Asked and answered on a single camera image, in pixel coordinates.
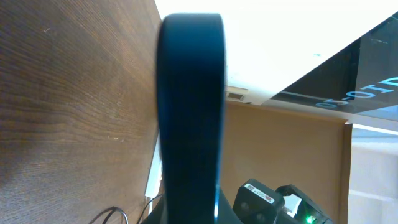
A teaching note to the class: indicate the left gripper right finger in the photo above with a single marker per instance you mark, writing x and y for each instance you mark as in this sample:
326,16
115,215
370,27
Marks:
226,215

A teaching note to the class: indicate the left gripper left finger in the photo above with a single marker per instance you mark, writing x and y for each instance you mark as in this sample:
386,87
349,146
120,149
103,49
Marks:
159,214

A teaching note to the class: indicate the blue Galaxy smartphone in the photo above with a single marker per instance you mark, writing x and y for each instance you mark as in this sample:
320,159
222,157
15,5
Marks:
190,77

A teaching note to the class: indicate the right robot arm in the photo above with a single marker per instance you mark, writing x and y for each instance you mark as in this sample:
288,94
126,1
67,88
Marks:
257,203

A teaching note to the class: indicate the dark monitor screen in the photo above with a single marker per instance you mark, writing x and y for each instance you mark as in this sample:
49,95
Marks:
360,79

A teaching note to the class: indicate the white wall control panel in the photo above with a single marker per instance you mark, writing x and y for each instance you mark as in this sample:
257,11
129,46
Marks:
243,95

